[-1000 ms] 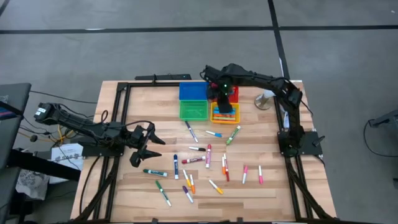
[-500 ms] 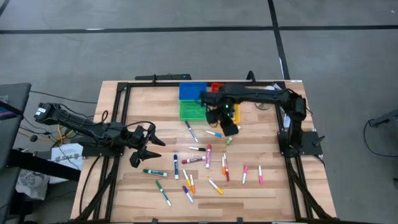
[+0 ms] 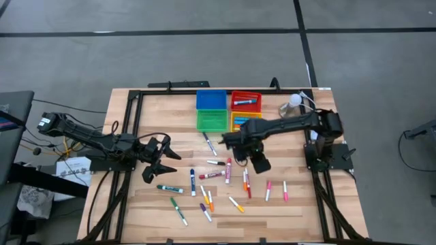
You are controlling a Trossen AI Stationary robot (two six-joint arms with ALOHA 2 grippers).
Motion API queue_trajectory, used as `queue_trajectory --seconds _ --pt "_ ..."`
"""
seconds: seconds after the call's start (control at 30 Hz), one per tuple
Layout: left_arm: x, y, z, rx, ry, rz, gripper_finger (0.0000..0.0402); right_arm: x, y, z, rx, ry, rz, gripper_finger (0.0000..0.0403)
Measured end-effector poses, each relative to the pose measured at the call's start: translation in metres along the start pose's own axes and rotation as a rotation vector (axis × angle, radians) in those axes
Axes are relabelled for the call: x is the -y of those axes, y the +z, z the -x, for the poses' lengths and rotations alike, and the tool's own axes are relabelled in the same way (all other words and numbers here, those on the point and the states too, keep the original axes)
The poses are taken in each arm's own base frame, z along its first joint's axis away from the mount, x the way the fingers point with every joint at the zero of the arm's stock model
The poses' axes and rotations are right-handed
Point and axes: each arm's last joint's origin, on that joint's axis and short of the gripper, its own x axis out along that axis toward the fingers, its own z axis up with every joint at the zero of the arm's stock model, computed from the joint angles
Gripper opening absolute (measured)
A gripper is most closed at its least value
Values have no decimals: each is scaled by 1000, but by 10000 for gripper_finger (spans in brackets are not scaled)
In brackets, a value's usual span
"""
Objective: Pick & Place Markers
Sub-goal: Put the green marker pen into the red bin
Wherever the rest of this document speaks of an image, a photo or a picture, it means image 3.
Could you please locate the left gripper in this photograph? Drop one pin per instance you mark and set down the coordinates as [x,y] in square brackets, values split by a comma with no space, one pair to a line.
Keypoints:
[150,149]

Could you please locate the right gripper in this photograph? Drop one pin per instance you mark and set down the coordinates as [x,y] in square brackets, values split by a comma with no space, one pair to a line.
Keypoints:
[243,143]

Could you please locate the dark green Expo marker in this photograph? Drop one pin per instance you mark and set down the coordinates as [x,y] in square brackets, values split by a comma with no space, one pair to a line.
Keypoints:
[170,189]

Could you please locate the magenta Expo marker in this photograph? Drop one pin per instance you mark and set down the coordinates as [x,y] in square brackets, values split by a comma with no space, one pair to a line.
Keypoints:
[228,170]

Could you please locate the dark blue Expo marker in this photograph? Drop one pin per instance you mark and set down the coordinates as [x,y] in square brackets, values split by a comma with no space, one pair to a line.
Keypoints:
[192,183]

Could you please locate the turquoise Sharpie highlighter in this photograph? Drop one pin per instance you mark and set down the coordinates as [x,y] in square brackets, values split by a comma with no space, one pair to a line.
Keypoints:
[242,118]
[237,122]

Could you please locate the maroon Expo marker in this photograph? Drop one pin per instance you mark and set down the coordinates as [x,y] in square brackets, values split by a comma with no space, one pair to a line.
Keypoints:
[213,175]

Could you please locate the light blue Expo marker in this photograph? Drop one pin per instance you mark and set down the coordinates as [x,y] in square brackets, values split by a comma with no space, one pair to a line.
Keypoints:
[245,101]

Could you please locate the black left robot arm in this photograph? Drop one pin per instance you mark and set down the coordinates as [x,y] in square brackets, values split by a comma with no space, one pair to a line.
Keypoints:
[95,141]

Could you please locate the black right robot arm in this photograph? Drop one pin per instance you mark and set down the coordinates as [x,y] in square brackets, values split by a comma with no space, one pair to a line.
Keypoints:
[289,124]

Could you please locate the orange white marker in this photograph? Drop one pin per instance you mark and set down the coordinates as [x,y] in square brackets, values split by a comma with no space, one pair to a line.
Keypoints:
[245,182]
[210,201]

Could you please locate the black capped white marker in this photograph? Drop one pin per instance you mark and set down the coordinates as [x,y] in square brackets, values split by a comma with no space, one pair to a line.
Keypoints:
[218,163]

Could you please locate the thin dark blue marker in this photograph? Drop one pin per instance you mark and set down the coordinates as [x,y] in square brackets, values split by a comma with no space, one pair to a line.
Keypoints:
[210,144]

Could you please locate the yellow plastic basket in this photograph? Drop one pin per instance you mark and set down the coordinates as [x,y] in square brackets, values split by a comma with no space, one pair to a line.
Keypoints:
[232,122]

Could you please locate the thin green marker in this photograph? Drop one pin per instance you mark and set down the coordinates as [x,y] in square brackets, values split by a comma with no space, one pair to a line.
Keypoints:
[178,211]

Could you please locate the red plastic basket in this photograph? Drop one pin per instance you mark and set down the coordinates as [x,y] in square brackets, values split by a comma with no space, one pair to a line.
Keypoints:
[235,108]

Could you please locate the green plastic basket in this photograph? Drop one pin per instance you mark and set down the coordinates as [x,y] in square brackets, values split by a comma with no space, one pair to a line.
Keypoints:
[212,120]

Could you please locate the purple white marker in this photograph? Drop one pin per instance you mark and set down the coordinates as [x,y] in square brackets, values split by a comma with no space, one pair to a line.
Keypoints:
[205,212]

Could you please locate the brass lamp with white bulb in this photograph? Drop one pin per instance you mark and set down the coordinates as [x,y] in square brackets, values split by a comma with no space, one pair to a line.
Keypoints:
[294,99]

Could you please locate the blue plastic basket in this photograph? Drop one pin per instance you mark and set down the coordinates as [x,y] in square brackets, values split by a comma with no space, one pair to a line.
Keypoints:
[211,99]

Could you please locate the black power strip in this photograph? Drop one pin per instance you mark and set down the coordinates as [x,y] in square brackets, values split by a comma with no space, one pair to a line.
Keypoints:
[184,84]

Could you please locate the black table clamp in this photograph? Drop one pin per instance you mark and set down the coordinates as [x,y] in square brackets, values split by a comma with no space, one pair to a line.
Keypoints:
[169,242]
[262,241]

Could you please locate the white printed paper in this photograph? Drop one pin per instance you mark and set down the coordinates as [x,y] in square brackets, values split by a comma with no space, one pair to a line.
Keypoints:
[73,173]

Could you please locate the black floor bar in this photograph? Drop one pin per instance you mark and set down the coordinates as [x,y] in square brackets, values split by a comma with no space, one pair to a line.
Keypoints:
[51,183]

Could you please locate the patterned grey cloth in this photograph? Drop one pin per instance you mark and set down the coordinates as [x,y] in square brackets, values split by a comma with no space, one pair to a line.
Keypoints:
[34,202]

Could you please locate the dark grey side desk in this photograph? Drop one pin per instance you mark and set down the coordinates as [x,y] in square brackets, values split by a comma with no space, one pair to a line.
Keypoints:
[12,153]

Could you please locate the grey chair base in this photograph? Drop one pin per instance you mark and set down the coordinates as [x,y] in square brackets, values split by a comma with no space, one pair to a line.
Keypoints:
[425,128]

